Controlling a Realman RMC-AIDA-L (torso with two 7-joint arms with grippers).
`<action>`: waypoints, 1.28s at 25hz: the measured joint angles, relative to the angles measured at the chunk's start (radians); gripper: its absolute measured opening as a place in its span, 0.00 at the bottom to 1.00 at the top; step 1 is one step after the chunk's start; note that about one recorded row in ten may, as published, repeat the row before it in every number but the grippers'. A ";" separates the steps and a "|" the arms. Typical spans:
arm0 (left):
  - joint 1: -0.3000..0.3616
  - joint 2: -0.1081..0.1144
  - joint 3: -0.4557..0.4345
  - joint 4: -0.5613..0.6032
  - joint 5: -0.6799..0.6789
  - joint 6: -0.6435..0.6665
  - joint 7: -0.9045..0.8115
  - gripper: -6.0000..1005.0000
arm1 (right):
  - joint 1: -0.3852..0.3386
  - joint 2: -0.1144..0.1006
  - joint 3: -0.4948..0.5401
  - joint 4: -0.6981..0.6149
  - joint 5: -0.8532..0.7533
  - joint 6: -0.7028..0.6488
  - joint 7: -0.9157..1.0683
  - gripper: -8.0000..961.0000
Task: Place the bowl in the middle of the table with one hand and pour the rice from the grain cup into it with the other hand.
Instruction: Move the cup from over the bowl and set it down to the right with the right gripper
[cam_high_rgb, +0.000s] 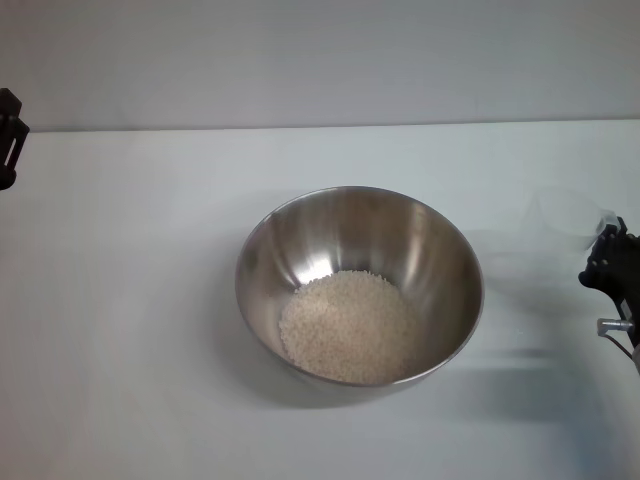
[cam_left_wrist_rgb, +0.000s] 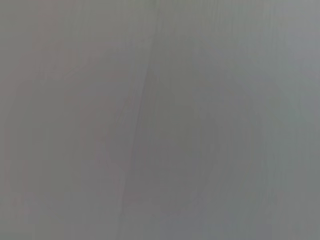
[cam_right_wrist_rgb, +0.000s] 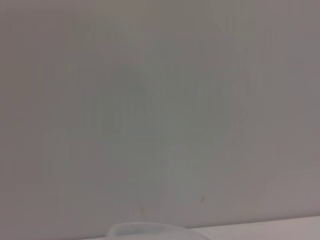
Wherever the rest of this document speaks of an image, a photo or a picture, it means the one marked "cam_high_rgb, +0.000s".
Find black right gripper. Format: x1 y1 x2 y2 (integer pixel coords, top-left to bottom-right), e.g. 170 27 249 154
578 216 640 346

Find clear plastic measuring cup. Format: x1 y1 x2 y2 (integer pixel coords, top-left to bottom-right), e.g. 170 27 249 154
529 185 621 251

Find stainless steel mixing bowl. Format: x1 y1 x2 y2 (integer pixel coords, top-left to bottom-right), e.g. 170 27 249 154
234 185 485 394

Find white rice grains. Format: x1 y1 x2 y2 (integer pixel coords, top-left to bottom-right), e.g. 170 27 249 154
278 269 419 385

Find black cable with metal plug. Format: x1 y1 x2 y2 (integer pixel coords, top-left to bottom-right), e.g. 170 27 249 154
596 318 640 359

